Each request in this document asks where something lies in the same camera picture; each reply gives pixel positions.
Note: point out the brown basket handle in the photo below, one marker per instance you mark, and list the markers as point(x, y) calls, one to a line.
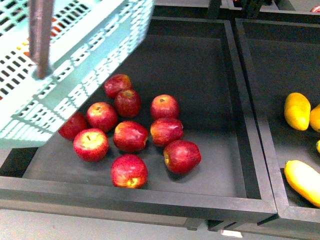
point(40, 13)

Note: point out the black apple tray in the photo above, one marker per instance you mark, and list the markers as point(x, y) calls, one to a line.
point(197, 62)

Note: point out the yellow mango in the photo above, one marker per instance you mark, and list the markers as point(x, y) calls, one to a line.
point(314, 120)
point(297, 110)
point(304, 180)

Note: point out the light blue plastic basket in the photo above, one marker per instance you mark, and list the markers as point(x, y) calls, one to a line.
point(89, 40)

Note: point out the red apple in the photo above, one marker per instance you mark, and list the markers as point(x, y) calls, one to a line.
point(166, 130)
point(73, 126)
point(164, 106)
point(130, 136)
point(91, 145)
point(181, 156)
point(116, 83)
point(129, 171)
point(103, 116)
point(127, 103)

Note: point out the black mango tray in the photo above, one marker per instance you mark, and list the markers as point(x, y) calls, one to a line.
point(280, 58)

